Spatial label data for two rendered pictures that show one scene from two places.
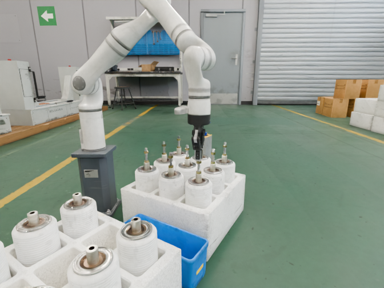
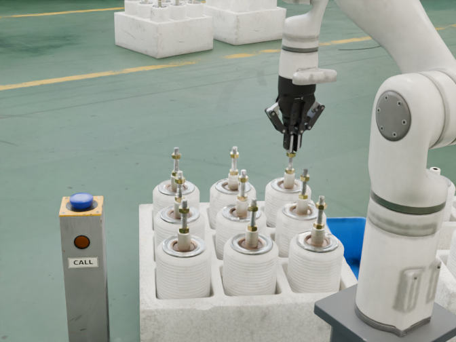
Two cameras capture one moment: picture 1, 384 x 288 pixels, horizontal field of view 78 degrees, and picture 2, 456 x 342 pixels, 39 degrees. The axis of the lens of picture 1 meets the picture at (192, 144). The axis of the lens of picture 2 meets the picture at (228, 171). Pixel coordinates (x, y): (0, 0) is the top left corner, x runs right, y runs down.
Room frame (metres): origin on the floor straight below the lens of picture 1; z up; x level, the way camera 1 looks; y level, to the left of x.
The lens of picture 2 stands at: (1.64, 0.86, 0.81)
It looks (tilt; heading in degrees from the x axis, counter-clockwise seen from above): 23 degrees down; 232
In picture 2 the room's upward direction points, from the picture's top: 2 degrees clockwise
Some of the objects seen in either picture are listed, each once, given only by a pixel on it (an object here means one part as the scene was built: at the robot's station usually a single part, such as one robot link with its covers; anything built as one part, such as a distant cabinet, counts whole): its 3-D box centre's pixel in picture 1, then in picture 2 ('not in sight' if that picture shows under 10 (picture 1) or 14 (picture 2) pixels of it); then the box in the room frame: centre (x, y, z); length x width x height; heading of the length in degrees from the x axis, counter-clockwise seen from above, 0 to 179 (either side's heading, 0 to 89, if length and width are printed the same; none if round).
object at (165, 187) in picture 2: (224, 162); (176, 188); (0.98, -0.14, 0.25); 0.08 x 0.08 x 0.01
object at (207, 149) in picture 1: (202, 163); (86, 283); (1.23, -0.06, 0.16); 0.07 x 0.07 x 0.31; 60
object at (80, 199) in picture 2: not in sight; (81, 201); (1.23, -0.06, 0.32); 0.04 x 0.04 x 0.02
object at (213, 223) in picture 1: (187, 200); (237, 284); (0.94, 0.02, 0.09); 0.39 x 0.39 x 0.18; 60
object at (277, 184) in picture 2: (198, 181); (288, 185); (0.78, -0.02, 0.25); 0.08 x 0.08 x 0.01
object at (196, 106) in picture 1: (193, 104); (304, 61); (0.78, 0.00, 0.52); 0.11 x 0.09 x 0.06; 78
